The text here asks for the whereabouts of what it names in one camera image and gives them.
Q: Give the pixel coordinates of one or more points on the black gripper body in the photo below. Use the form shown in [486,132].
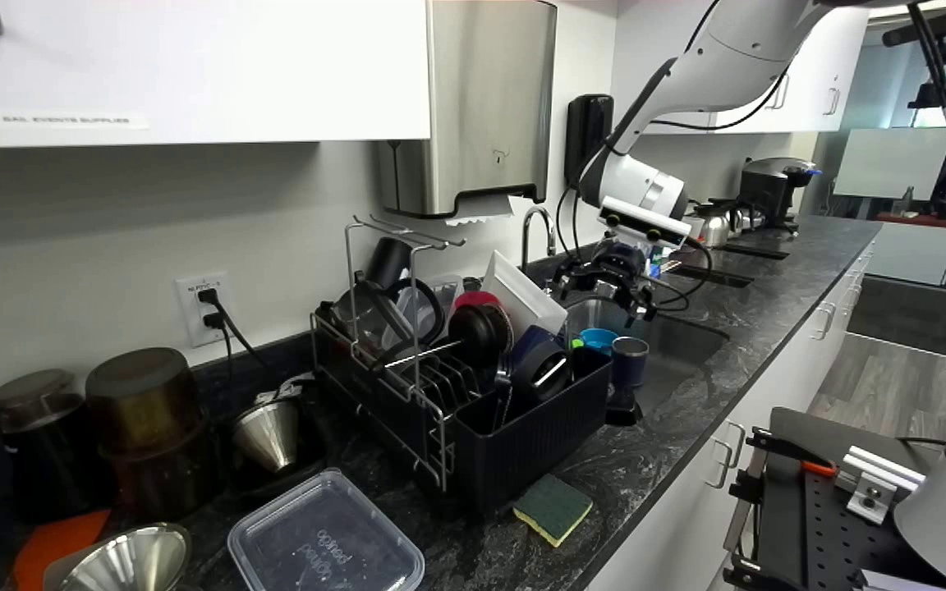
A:
[609,266]

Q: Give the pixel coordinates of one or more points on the stainless steel sink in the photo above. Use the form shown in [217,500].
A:
[688,339]

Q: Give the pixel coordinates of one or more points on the chrome sink faucet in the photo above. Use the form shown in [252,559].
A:
[522,242]

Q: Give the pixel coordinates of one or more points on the round glass lid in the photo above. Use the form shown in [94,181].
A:
[415,308]

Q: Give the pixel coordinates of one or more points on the blue soap bottle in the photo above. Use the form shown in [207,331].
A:
[655,262]

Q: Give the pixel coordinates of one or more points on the white cutting board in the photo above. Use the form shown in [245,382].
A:
[522,293]

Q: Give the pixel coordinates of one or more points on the dark blue bowl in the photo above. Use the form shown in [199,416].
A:
[526,355]

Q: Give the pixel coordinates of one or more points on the black counter mat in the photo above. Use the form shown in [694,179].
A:
[756,249]
[719,278]

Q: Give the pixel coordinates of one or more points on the red dish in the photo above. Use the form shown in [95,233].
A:
[473,300]

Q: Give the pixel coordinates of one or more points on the black dish rack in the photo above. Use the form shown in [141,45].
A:
[526,447]

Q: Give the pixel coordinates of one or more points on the black coffee machine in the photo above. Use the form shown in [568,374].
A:
[774,190]

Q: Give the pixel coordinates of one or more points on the black mug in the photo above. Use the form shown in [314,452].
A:
[389,262]

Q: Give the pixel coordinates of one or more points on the green yellow sponge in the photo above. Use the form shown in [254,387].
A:
[552,511]

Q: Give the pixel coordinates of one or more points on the stainless paper towel dispenser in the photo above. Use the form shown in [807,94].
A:
[484,100]

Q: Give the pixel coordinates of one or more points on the orange black clamp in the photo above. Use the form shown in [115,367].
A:
[785,447]

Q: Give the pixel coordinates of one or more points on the white base cabinet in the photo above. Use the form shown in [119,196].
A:
[691,526]

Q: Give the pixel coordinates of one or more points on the white upper cabinet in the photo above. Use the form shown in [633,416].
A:
[821,100]
[222,68]

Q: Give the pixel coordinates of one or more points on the white reception desk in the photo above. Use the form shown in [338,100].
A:
[911,254]

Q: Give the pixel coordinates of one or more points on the white board panel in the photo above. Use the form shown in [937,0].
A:
[891,165]

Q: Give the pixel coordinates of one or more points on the black breadboard table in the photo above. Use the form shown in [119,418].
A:
[811,535]

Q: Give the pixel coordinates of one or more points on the steel cone dripper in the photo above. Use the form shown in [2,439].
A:
[267,431]

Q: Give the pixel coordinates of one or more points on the clear plastic food container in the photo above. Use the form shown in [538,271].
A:
[325,544]

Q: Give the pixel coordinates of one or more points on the large brown metal canister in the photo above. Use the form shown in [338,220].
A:
[145,426]

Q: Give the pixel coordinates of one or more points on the wide steel funnel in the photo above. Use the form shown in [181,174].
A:
[128,562]

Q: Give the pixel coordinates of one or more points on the dark lidded canister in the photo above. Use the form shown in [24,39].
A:
[39,447]

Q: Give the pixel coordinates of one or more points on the orange mat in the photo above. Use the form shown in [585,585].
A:
[39,547]

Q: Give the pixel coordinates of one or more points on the black wall soap dispenser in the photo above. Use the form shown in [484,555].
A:
[585,132]

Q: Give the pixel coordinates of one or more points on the aluminium bracket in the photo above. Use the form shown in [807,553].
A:
[877,480]

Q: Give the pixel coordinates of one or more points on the black camera stand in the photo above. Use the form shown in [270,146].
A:
[937,68]

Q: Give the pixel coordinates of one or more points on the white wall outlet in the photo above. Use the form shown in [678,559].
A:
[191,317]

